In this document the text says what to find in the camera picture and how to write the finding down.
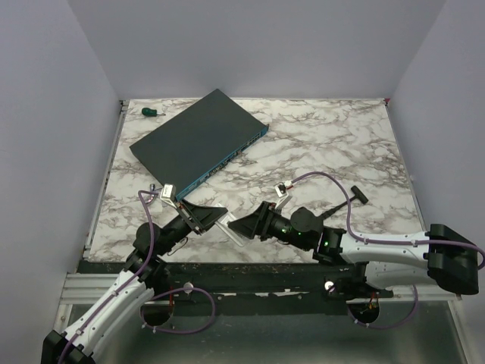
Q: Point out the green handled screwdriver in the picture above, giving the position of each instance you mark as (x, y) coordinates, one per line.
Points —
(151, 112)

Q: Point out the dark grey network switch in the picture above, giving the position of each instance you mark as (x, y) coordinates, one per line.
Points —
(199, 141)

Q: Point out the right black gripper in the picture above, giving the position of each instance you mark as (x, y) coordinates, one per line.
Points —
(261, 218)

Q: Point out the aluminium frame rail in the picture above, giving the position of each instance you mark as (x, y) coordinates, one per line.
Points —
(80, 288)

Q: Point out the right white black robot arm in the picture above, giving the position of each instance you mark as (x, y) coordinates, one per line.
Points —
(439, 256)

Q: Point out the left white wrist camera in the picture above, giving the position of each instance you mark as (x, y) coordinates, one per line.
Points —
(168, 195)

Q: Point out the white remote control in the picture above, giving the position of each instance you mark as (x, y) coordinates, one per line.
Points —
(223, 224)

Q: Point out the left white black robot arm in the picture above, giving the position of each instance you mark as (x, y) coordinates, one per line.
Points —
(142, 279)

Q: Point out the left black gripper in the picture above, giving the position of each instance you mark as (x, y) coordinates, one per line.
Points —
(201, 216)

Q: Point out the black T-handle tool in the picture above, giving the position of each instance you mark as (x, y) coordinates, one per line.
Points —
(357, 195)

